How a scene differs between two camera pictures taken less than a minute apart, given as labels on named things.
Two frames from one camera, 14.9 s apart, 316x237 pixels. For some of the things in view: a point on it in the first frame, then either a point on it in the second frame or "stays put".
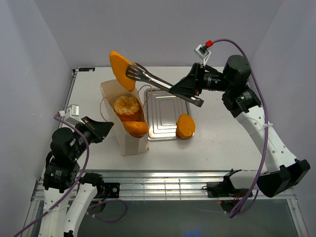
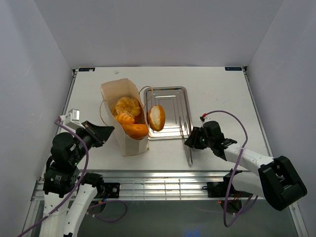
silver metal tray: x=162 y=109 stays put
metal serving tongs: x=137 y=72 to x=187 y=131
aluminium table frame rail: x=151 y=185 stays put
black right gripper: x=192 y=84 to x=193 y=139
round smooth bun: x=185 y=126 to x=156 y=117
